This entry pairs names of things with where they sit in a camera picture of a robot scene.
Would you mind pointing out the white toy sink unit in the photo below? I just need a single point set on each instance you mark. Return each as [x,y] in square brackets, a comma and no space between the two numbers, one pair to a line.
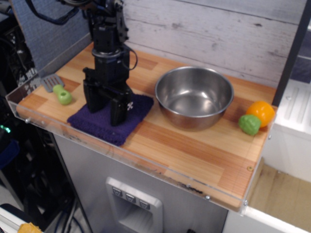
[280,199]

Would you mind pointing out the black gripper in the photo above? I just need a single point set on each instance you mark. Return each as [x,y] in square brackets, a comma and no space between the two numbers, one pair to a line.
[109,79]

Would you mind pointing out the clear acrylic table guard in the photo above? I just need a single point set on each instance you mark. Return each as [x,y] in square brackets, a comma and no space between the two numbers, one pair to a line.
[218,163]

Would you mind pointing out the purple towel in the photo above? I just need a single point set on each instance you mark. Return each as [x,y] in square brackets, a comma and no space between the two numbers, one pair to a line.
[98,124]

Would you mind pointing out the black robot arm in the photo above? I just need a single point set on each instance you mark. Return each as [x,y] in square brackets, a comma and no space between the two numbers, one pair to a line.
[106,23]

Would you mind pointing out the black post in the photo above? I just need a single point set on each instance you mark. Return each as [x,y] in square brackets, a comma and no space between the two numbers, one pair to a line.
[295,48]

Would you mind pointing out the orange toy pepper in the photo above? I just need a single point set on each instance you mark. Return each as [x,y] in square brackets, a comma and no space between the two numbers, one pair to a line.
[263,111]

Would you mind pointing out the stainless steel pot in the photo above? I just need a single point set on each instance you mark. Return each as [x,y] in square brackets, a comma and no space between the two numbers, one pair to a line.
[193,98]

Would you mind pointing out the silver toy fridge dispenser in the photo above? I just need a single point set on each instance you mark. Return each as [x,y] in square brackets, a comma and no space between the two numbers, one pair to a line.
[134,210]

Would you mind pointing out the green handled grey spatula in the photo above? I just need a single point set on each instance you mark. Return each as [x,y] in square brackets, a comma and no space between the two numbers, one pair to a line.
[53,84]

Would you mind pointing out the black crate rack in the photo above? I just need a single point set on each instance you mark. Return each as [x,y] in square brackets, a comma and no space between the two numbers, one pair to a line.
[16,62]

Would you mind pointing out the yellow object bottom left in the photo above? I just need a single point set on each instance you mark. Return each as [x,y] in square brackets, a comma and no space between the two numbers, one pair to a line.
[29,228]

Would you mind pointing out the blue fabric panel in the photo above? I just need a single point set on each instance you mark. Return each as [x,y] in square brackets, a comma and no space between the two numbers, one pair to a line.
[51,46]

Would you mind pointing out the green toy vegetable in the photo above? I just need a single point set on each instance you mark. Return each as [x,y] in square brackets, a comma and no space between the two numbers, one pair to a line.
[249,124]

